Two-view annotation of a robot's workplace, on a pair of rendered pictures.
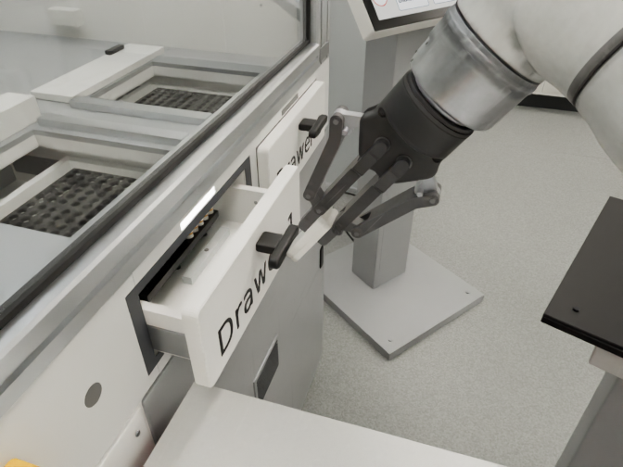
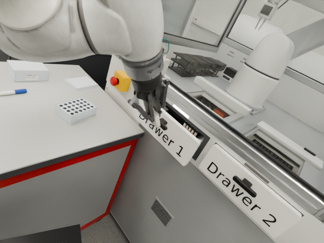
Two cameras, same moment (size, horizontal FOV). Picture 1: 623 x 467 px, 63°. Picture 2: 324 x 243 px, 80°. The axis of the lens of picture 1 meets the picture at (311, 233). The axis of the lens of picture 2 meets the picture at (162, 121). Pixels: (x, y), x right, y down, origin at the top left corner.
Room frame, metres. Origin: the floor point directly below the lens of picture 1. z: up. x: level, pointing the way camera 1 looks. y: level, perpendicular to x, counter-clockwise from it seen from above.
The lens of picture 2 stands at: (0.60, -0.50, 1.24)
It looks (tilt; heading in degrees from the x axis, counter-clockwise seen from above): 30 degrees down; 105
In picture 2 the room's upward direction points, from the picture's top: 25 degrees clockwise
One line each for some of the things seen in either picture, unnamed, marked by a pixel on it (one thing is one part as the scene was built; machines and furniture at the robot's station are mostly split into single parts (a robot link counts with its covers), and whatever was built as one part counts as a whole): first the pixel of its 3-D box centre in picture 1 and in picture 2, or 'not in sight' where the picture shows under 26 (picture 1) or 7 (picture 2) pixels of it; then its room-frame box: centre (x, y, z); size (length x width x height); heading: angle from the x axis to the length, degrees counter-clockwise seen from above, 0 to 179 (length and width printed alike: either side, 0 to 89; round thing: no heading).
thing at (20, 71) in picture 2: not in sight; (28, 71); (-0.17, 0.01, 0.79); 0.13 x 0.09 x 0.05; 74
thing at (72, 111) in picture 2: not in sight; (76, 109); (0.14, -0.01, 0.78); 0.12 x 0.08 x 0.04; 89
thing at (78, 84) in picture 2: not in sight; (81, 83); (-0.03, 0.17, 0.77); 0.13 x 0.09 x 0.02; 86
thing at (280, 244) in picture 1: (273, 244); (161, 122); (0.45, 0.04, 0.91); 0.07 x 0.04 x 0.01; 163
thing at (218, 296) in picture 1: (254, 260); (163, 128); (0.46, 0.07, 0.87); 0.29 x 0.02 x 0.11; 163
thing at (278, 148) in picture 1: (296, 141); (242, 187); (0.78, 0.03, 0.87); 0.29 x 0.02 x 0.11; 163
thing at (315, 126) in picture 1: (311, 125); (245, 184); (0.77, 0.00, 0.91); 0.07 x 0.04 x 0.01; 163
